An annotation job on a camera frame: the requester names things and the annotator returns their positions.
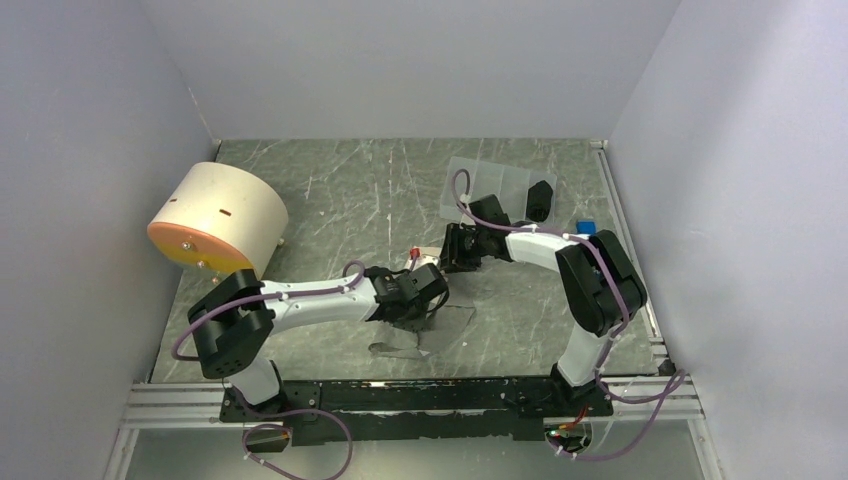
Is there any grey underwear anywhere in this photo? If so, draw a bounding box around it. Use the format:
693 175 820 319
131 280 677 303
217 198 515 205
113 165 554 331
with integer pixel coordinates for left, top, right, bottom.
368 304 476 360

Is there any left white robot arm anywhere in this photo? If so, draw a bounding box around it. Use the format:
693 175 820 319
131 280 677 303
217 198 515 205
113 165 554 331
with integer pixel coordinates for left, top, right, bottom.
171 260 449 420

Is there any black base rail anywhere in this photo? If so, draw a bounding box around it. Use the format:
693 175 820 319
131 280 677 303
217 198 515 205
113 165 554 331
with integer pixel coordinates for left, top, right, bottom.
219 375 613 446

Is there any blue small block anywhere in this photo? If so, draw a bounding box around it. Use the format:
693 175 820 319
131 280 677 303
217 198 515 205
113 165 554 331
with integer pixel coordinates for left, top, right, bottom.
575 220 597 235

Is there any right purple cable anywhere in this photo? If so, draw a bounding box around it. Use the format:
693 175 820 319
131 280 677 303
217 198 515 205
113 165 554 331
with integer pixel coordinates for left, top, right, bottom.
450 168 688 464

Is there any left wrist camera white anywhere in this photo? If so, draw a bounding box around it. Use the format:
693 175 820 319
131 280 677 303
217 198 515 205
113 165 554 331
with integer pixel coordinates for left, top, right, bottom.
405 246 442 271

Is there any cream cylindrical drum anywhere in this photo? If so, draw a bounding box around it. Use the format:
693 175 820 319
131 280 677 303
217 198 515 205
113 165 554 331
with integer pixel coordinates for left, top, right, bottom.
147 162 289 276

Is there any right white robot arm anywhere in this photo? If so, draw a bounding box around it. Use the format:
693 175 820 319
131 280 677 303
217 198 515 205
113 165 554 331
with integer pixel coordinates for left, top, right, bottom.
440 195 648 415

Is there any clear plastic organizer box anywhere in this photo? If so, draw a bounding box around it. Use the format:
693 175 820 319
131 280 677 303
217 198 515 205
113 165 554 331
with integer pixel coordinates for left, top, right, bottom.
439 156 558 225

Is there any black striped underwear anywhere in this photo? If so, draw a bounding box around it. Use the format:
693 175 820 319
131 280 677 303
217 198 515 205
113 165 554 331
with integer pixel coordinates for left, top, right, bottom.
525 180 554 222

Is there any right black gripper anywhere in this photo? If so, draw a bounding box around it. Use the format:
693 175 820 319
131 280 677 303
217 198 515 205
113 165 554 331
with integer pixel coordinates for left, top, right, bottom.
439 223 489 273

